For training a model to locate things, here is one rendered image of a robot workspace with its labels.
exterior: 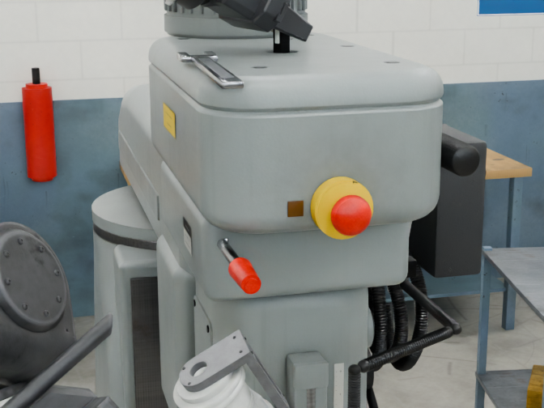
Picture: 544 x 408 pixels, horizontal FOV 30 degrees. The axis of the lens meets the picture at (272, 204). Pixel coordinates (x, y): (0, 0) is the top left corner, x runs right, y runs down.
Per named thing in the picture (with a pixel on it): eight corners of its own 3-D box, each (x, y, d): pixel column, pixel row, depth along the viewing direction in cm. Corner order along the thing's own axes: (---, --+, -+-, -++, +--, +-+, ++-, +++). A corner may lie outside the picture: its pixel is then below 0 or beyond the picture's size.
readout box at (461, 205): (489, 274, 156) (495, 140, 151) (434, 279, 154) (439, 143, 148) (437, 238, 175) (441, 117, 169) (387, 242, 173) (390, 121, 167)
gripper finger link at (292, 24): (300, 46, 118) (259, 21, 115) (312, 21, 118) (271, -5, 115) (307, 47, 117) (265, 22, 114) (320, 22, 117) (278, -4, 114)
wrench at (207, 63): (255, 88, 90) (255, 79, 90) (210, 90, 89) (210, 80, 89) (212, 57, 113) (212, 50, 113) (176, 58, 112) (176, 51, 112)
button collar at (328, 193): (373, 237, 101) (374, 178, 99) (315, 242, 99) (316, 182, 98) (366, 231, 103) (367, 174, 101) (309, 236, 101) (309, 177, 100)
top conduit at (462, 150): (480, 176, 108) (482, 143, 107) (444, 178, 107) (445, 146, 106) (346, 108, 150) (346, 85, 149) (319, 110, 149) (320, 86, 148)
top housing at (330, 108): (458, 224, 105) (465, 70, 101) (210, 244, 99) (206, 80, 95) (325, 139, 149) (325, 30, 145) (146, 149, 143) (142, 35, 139)
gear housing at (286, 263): (414, 286, 116) (416, 202, 114) (204, 306, 111) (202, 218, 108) (327, 212, 148) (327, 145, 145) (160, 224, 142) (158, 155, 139)
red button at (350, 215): (374, 236, 98) (375, 197, 97) (334, 240, 97) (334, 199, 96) (363, 227, 101) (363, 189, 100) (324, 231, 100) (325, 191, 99)
